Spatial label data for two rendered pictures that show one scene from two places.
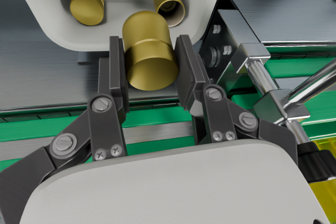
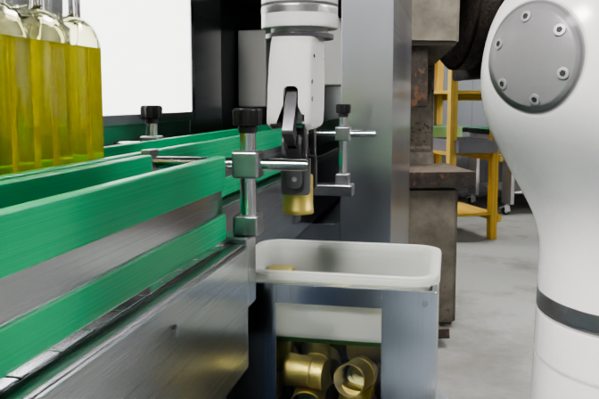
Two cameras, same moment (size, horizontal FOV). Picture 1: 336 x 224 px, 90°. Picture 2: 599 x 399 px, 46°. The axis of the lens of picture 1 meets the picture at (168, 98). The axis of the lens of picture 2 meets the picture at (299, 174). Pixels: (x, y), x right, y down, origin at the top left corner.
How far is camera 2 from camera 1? 0.80 m
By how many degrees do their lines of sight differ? 89
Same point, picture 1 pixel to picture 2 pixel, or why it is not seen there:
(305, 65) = (208, 238)
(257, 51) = (260, 220)
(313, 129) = (103, 176)
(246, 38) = (251, 249)
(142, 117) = not seen: hidden behind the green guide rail
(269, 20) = (238, 296)
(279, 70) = (222, 223)
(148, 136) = not seen: hidden behind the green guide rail
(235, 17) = (251, 287)
